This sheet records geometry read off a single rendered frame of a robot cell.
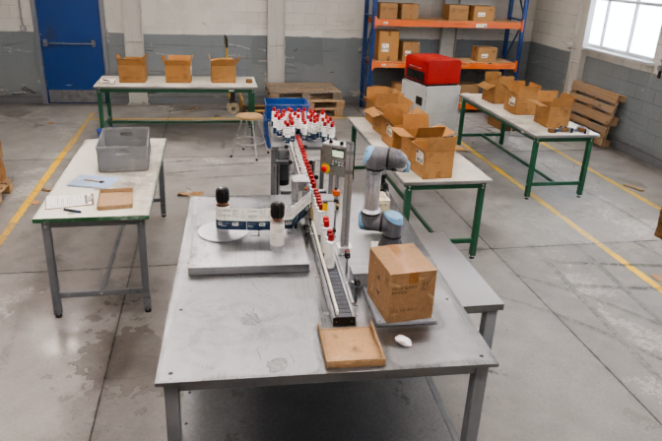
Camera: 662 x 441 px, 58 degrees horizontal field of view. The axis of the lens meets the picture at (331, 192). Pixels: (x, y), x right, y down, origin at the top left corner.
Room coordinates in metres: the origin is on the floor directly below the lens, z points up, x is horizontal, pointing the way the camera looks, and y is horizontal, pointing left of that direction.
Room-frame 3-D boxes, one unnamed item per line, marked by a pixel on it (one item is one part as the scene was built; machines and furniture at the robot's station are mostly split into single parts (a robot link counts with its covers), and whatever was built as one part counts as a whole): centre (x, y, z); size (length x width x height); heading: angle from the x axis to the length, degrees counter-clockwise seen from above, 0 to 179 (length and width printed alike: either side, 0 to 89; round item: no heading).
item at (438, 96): (9.02, -1.42, 0.61); 0.70 x 0.60 x 1.22; 23
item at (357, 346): (2.32, -0.12, 0.85); 0.30 x 0.26 x 0.04; 9
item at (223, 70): (8.73, 1.62, 0.97); 0.48 x 0.47 x 0.37; 14
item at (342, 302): (3.30, 0.04, 0.86); 1.65 x 0.08 x 0.04; 9
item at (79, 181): (4.34, 1.85, 0.81); 0.32 x 0.24 x 0.01; 87
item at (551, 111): (6.97, -2.53, 0.97); 0.43 x 0.42 x 0.37; 98
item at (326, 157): (3.42, -0.03, 1.38); 0.17 x 0.10 x 0.19; 64
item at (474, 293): (3.11, -0.41, 0.81); 0.90 x 0.90 x 0.04; 12
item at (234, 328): (3.16, 0.12, 0.82); 2.10 x 1.50 x 0.02; 9
